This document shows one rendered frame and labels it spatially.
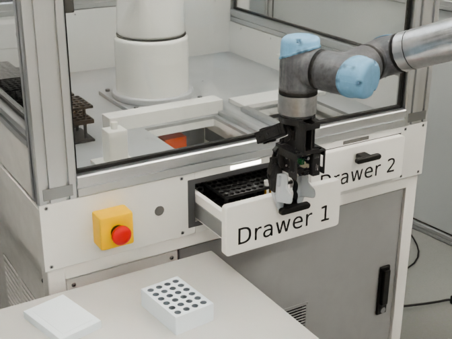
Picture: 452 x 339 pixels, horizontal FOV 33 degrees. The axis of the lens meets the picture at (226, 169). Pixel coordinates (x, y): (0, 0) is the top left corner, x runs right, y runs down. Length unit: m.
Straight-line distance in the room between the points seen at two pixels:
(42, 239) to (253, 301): 0.43
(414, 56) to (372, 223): 0.70
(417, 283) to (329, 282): 1.19
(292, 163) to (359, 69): 0.25
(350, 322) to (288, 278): 0.29
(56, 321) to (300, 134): 0.57
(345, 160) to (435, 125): 1.59
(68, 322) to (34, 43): 0.51
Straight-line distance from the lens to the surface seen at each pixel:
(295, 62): 1.43
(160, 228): 1.64
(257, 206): 1.55
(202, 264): 1.65
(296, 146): 1.48
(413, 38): 1.44
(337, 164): 1.83
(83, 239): 1.57
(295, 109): 1.45
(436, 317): 2.97
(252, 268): 1.84
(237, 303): 1.51
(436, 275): 3.25
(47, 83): 1.44
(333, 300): 2.06
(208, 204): 1.61
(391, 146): 1.93
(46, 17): 1.41
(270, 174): 1.52
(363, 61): 1.37
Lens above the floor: 1.56
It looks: 22 degrees down
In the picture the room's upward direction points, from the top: straight up
